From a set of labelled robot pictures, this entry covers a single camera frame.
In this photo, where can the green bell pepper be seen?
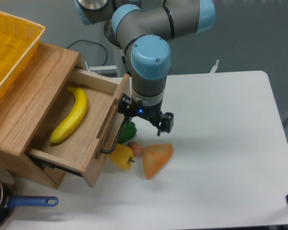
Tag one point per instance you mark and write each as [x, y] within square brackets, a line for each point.
[128, 132]

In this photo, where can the yellow banana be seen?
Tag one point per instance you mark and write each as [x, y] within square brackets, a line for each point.
[73, 119]

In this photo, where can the yellow plastic basket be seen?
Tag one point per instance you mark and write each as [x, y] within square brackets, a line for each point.
[19, 40]

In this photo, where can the blue handled frying pan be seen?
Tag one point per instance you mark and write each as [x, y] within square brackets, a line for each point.
[9, 201]

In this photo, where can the wooden drawer cabinet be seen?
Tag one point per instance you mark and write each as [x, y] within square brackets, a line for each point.
[25, 105]

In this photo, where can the triangular toast sandwich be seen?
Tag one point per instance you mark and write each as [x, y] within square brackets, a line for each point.
[155, 157]

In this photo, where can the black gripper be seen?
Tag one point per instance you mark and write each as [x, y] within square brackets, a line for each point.
[130, 108]

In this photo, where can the yellow bell pepper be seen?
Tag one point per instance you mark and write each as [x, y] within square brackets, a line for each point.
[122, 156]

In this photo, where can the brown egg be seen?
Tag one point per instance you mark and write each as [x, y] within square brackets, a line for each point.
[136, 148]

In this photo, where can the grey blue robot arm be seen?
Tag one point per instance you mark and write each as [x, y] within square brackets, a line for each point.
[143, 37]

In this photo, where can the wooden top drawer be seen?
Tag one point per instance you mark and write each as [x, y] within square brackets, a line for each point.
[80, 152]

